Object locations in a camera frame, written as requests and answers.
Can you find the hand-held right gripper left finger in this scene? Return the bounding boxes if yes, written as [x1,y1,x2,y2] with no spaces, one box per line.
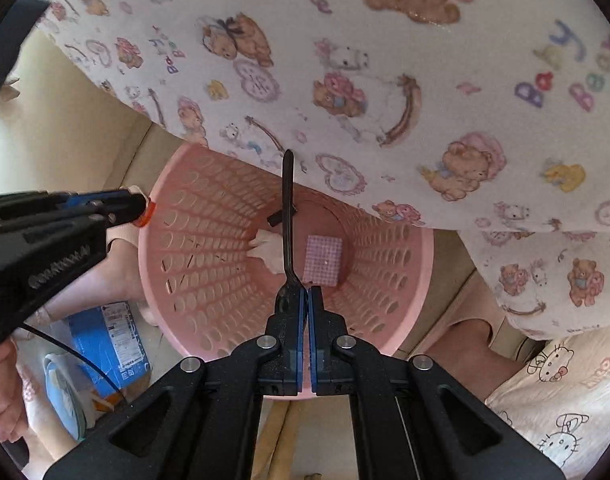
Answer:
[44,285,311,480]

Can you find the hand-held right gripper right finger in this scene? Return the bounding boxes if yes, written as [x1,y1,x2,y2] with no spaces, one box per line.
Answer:
[309,285,568,480]

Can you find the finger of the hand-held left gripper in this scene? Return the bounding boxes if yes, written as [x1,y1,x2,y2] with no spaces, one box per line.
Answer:
[0,209,146,242]
[0,186,148,217]

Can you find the pink checked tissue packet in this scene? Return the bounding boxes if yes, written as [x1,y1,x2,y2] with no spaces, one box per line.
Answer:
[302,234,344,286]

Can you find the red wrapper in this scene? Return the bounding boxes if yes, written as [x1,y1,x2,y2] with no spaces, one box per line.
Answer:
[136,200,159,229]

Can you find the white tissue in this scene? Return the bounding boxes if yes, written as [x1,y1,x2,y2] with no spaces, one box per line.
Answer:
[248,229,286,275]

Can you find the black rectangular case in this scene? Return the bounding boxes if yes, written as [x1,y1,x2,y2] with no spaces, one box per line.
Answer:
[266,207,299,227]

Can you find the pink plastic basket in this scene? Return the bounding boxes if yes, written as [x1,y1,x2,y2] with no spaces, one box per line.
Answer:
[137,142,434,401]

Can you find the black hair clip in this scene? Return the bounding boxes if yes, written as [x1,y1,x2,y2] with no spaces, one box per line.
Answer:
[275,149,307,311]

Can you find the person's left hand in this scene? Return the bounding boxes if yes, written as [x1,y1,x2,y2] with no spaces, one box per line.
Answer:
[0,344,30,445]

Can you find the person's left foot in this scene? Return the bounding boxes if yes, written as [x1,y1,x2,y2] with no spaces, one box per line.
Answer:
[105,222,153,326]

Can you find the blue printed carton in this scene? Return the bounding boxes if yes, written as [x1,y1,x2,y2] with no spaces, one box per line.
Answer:
[67,301,152,386]

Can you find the light blue plastic item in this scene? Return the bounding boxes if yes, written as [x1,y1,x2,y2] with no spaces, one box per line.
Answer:
[44,354,93,442]

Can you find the person's right leg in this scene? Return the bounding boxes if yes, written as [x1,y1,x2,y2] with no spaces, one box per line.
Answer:
[425,317,528,401]

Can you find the cat print white clothing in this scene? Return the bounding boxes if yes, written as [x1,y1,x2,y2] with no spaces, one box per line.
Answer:
[485,322,610,480]

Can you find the bear print tablecloth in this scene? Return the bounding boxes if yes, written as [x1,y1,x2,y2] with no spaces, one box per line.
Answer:
[30,0,610,336]

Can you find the black cable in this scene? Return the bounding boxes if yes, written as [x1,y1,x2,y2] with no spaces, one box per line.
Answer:
[20,324,123,396]

